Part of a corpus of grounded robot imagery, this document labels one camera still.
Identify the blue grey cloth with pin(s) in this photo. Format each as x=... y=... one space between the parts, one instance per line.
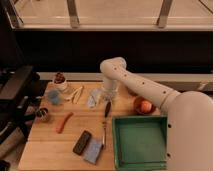
x=94 y=98

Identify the orange ball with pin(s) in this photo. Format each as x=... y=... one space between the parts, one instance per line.
x=145 y=106

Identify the black equipment stand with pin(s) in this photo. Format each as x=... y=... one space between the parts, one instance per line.
x=15 y=97

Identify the blue sponge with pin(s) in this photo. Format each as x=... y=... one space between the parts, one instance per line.
x=93 y=151

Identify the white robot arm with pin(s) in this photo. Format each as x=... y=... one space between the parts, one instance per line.
x=189 y=116

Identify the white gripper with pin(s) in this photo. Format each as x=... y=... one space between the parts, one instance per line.
x=110 y=87

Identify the red bowl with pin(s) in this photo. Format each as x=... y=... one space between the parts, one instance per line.
x=137 y=105

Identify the blue plastic cup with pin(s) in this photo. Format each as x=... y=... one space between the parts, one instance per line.
x=54 y=97

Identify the black rectangular block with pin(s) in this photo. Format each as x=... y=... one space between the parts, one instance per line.
x=82 y=142

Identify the green plastic tray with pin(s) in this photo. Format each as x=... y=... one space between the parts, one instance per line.
x=139 y=143

